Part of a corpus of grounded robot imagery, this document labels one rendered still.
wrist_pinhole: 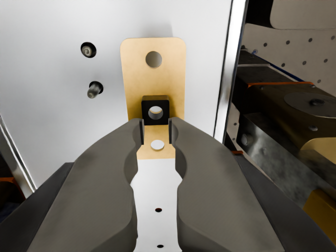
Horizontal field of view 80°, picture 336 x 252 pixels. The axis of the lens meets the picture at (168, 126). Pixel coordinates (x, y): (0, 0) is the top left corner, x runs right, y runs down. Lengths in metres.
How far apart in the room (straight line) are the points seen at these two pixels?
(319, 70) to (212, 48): 0.47
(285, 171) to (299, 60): 0.42
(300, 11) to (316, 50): 0.38
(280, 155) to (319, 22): 0.12
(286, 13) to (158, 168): 0.18
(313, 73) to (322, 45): 0.06
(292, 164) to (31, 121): 0.22
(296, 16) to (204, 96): 0.10
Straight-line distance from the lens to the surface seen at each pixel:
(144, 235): 0.32
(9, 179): 0.36
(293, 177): 0.19
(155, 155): 0.15
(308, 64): 0.60
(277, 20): 0.21
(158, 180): 0.24
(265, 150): 0.20
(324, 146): 0.20
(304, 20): 0.22
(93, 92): 0.17
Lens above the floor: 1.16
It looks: 58 degrees down
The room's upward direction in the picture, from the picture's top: 174 degrees clockwise
